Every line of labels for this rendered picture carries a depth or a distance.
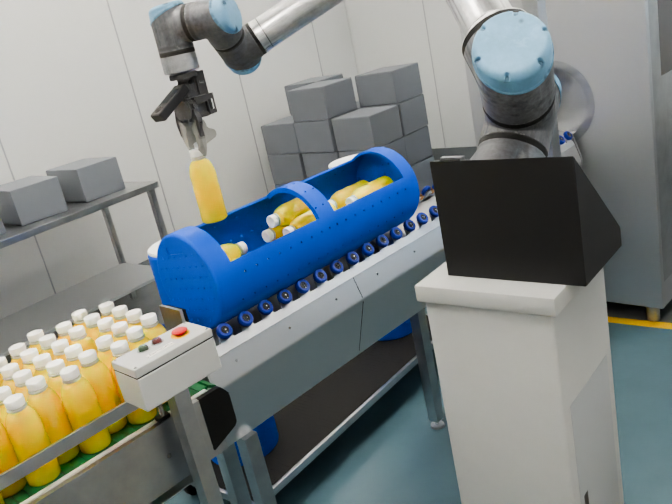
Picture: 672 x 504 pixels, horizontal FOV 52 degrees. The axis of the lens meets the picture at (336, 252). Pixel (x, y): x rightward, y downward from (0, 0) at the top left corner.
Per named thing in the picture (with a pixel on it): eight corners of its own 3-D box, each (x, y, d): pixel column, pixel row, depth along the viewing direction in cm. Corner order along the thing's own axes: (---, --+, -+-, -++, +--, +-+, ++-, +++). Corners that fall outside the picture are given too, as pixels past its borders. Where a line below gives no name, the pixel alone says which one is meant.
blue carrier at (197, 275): (430, 219, 238) (406, 139, 232) (234, 332, 182) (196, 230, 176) (370, 226, 259) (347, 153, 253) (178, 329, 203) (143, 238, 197)
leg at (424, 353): (447, 424, 292) (423, 288, 272) (439, 431, 288) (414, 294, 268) (436, 420, 296) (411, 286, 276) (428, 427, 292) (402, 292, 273)
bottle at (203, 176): (232, 215, 191) (214, 149, 185) (223, 223, 184) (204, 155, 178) (208, 218, 192) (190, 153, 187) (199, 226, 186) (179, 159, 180)
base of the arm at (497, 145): (563, 208, 149) (572, 167, 152) (521, 166, 136) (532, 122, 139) (486, 211, 162) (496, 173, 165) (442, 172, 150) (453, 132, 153)
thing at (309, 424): (464, 343, 355) (459, 317, 350) (264, 538, 249) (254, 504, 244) (381, 331, 388) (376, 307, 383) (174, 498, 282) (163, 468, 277)
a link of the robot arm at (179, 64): (172, 56, 170) (151, 60, 176) (178, 76, 171) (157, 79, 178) (202, 49, 175) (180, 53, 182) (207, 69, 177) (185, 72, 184)
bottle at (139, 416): (161, 407, 167) (138, 338, 161) (155, 423, 161) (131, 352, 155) (132, 413, 168) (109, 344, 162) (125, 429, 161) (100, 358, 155)
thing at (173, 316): (199, 348, 188) (186, 307, 184) (191, 352, 186) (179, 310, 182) (178, 342, 195) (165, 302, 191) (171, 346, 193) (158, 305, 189)
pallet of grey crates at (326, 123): (442, 199, 609) (419, 61, 571) (391, 231, 552) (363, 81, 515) (336, 199, 685) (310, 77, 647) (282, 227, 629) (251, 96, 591)
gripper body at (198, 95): (218, 114, 182) (207, 67, 178) (192, 122, 176) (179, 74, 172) (201, 115, 187) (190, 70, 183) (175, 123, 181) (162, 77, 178)
